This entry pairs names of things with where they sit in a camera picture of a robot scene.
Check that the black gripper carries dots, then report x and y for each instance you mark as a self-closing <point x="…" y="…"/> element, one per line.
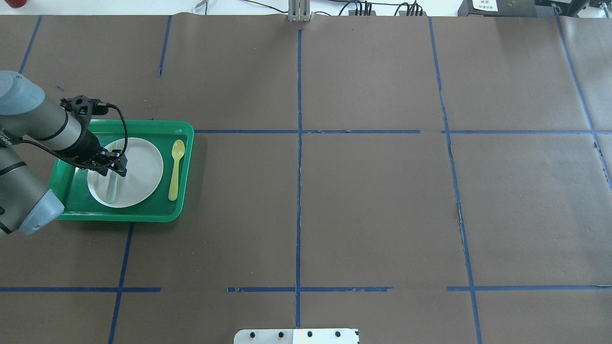
<point x="88" y="147"/>

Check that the pale translucent plastic fork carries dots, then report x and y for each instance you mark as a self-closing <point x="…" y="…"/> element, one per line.
<point x="112" y="188"/>

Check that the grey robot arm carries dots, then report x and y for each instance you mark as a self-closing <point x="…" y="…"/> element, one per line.
<point x="60" y="129"/>

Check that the white round plate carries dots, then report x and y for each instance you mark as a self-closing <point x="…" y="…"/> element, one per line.
<point x="144" y="172"/>

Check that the green plastic tray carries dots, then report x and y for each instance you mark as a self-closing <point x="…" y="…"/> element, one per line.
<point x="70" y="186"/>

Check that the yellow plastic spoon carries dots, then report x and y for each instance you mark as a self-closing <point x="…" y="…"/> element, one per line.
<point x="177" y="153"/>

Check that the red object at corner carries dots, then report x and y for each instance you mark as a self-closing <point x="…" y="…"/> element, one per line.
<point x="16" y="3"/>

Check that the black box with label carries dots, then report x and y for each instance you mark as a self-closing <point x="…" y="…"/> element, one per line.
<point x="497" y="8"/>

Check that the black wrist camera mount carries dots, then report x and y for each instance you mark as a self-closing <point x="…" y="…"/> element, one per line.
<point x="82" y="107"/>

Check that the grey aluminium post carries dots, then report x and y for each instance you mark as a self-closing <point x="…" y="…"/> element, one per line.
<point x="299" y="11"/>

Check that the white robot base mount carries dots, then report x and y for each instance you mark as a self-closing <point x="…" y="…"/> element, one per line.
<point x="298" y="336"/>

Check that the black cable connectors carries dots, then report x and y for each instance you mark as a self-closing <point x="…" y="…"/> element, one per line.
<point x="362" y="8"/>

